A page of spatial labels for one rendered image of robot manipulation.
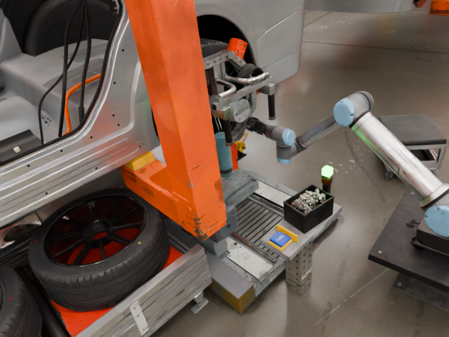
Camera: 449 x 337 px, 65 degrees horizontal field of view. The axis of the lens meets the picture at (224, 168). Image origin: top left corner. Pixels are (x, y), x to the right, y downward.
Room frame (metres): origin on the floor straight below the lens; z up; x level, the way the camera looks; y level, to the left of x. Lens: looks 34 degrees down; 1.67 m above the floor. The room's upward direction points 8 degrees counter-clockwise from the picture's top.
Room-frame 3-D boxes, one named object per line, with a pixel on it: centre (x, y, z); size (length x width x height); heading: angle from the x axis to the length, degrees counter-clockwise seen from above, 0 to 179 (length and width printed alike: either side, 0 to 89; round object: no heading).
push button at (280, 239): (1.14, -0.21, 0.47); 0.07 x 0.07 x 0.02; 39
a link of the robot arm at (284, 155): (1.81, -0.38, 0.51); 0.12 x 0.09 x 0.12; 126
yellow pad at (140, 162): (1.65, 0.46, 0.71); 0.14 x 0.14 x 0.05; 39
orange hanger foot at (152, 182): (1.52, 0.35, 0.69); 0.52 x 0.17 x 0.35; 39
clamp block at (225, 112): (1.60, -0.02, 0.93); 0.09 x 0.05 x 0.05; 39
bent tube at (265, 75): (1.84, -0.18, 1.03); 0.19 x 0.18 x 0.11; 39
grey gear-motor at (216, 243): (1.60, 0.15, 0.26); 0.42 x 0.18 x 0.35; 39
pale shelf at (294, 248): (1.25, -0.34, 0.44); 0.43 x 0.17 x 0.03; 129
